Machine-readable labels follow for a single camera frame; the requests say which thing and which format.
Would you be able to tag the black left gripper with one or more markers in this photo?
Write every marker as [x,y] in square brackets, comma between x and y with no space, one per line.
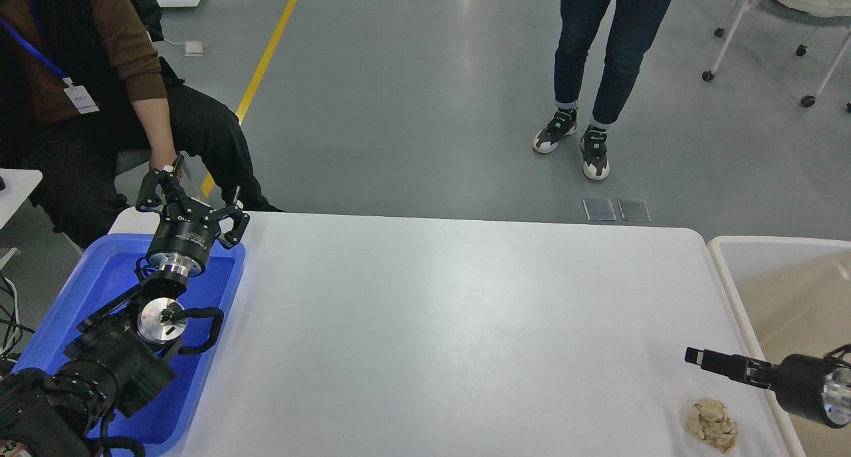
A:
[186,231]

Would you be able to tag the blue plastic bin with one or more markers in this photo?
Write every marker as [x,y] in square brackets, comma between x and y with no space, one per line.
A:
[106,270]

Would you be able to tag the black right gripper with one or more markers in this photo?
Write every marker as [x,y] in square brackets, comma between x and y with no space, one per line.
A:
[816,389]

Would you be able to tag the white rolling chair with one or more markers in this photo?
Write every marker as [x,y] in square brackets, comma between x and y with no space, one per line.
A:
[817,14]

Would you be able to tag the brown paper ball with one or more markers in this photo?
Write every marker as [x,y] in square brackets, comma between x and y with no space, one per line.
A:
[709,421]

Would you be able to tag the beige plastic bin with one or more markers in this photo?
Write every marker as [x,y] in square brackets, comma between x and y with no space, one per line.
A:
[792,294]

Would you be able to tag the left metal floor plate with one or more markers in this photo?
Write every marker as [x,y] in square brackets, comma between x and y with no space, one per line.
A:
[599,209]

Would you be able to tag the metal floor plate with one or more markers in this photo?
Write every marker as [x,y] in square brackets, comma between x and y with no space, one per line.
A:
[599,209]
[634,210]

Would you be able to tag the white side table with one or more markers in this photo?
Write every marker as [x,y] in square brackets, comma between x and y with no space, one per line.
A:
[18,185]

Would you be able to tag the white power adapter on floor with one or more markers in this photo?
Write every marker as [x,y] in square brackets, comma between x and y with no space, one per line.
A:
[194,48]

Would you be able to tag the seated person brown sweater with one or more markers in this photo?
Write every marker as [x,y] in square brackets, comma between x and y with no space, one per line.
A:
[82,82]

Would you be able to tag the right metal floor plate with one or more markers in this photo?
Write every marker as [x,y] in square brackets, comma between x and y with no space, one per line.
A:
[634,210]

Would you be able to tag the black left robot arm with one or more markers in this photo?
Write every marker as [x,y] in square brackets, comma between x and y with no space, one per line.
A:
[120,362]

